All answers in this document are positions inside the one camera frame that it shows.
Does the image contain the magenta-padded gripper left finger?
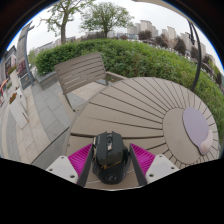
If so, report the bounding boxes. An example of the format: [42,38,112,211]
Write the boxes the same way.
[45,143,94,188]

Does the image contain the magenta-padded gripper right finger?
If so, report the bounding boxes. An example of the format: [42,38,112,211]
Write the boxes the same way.
[128,143,180,187]

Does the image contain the black computer mouse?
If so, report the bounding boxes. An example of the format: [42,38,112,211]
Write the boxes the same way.
[91,130,132,185]

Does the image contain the lilac mouse pad with wrist rest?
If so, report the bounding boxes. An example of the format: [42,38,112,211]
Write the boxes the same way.
[182,106,214,157]

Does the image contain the white planter box with flowers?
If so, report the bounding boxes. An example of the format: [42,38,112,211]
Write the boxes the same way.
[8,92,29,129]

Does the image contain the beige slatted outdoor chair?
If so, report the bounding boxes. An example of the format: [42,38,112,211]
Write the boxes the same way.
[54,52,128,113]

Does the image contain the green hedge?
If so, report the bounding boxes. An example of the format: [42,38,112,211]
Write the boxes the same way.
[34,38,224,134]

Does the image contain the dark curved umbrella pole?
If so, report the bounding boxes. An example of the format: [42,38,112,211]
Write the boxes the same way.
[187,19,203,93]

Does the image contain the storefront building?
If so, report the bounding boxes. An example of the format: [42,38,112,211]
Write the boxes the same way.
[0,44,18,88]

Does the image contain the tall grey sign pillar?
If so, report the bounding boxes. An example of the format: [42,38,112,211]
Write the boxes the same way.
[16,21,36,89]

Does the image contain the tree with bare trunk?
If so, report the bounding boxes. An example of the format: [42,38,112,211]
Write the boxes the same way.
[38,0,94,46]

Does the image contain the distant apartment buildings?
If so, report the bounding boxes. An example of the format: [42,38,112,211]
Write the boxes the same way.
[126,19,218,68]

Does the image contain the round leafy tree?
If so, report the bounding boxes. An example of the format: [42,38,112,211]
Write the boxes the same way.
[79,1,134,38]

